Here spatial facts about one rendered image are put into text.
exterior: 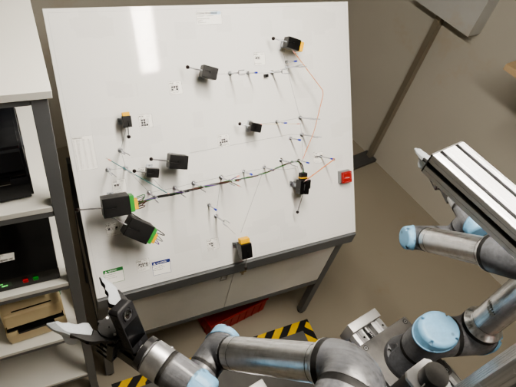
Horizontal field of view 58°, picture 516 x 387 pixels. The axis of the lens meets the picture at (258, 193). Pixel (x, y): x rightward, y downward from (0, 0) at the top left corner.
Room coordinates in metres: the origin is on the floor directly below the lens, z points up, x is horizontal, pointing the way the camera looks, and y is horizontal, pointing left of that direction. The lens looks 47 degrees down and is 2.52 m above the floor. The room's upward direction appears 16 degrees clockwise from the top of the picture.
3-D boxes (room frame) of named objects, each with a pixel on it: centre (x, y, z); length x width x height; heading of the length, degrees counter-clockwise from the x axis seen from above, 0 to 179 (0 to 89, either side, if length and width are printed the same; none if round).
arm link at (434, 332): (0.74, -0.61, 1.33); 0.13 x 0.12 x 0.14; 110
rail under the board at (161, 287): (1.14, 0.00, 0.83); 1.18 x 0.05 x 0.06; 125
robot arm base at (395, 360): (0.74, -0.61, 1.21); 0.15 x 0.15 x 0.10
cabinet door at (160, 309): (1.00, 0.23, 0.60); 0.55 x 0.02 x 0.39; 125
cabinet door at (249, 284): (1.31, -0.22, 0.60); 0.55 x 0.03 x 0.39; 125
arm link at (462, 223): (1.04, -0.64, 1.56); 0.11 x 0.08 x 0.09; 20
